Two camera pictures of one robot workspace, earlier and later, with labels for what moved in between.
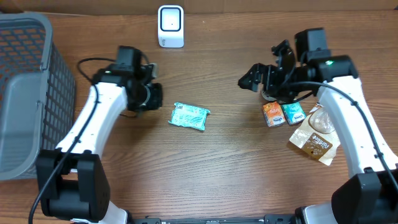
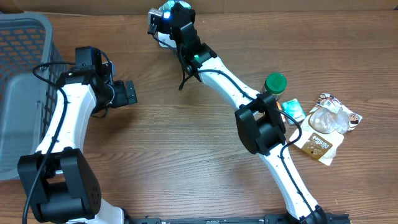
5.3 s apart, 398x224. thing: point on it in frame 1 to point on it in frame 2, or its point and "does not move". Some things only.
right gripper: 270,74 to 191,11
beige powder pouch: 317,135 does not move
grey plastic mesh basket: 37,93 does not move
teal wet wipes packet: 189,116 to 166,7
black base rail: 267,219 does not move
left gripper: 157,100 to 121,97
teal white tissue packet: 293,112 does not move
